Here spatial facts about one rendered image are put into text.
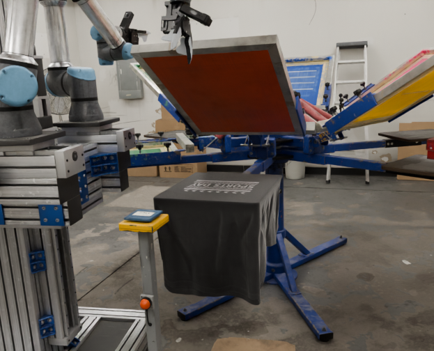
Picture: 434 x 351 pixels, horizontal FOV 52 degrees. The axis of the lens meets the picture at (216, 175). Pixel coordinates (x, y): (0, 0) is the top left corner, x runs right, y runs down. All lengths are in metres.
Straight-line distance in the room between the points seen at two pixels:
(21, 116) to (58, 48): 0.62
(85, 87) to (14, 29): 0.61
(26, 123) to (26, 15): 0.34
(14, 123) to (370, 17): 5.22
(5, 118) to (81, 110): 0.49
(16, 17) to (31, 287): 1.06
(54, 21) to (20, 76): 0.75
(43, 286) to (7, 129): 0.74
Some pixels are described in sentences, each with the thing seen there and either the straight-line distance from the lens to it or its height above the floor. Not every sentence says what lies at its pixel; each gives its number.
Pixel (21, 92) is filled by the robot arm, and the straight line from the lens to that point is 1.44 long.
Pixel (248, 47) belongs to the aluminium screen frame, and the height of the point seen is 1.52.
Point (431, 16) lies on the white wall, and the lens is 6.26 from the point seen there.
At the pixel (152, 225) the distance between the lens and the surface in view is 1.48.
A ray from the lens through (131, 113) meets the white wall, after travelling 7.17.
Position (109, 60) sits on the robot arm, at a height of 1.52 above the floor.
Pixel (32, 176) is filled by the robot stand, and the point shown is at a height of 1.13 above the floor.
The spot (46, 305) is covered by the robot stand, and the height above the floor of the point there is 0.52.
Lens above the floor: 1.43
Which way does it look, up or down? 13 degrees down
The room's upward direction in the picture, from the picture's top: 3 degrees counter-clockwise
